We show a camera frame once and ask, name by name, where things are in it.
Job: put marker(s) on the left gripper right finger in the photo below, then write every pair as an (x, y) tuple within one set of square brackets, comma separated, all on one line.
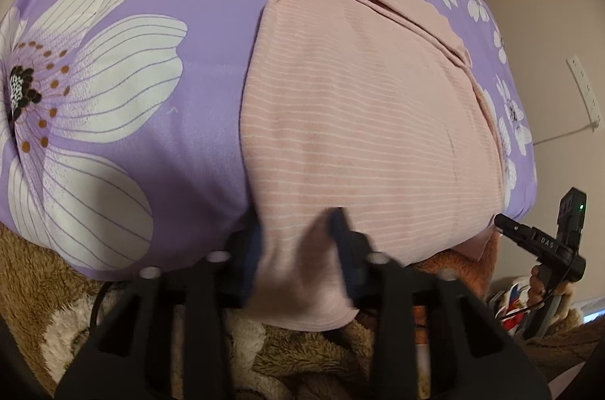
[(470, 355)]

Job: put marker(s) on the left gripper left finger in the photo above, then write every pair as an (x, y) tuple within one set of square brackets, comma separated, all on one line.
[(128, 355)]

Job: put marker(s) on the pink ribbed knit top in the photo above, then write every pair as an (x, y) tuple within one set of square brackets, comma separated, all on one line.
[(372, 106)]

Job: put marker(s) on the brown fuzzy blanket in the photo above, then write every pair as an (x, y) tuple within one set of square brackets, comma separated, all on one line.
[(47, 306)]

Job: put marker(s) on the purple floral bed sheet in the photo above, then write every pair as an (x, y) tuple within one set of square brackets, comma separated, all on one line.
[(120, 125)]

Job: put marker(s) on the white wall power strip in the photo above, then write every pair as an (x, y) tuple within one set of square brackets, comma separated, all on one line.
[(587, 92)]

